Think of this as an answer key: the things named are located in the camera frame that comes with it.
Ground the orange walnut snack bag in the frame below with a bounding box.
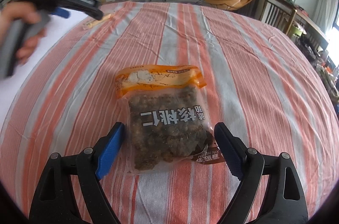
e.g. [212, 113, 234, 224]
[115, 65, 224, 174]

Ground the person left hand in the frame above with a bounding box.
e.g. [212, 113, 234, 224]
[1, 2, 50, 70]

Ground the orange clear snack packet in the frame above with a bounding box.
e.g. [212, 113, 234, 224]
[82, 13, 114, 30]

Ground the white cardboard box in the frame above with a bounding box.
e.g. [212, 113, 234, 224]
[0, 10, 88, 125]

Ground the striped pink tablecloth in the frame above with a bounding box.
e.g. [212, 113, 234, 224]
[1, 2, 338, 214]

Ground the dark wooden chair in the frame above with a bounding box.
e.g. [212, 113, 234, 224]
[259, 0, 297, 35]

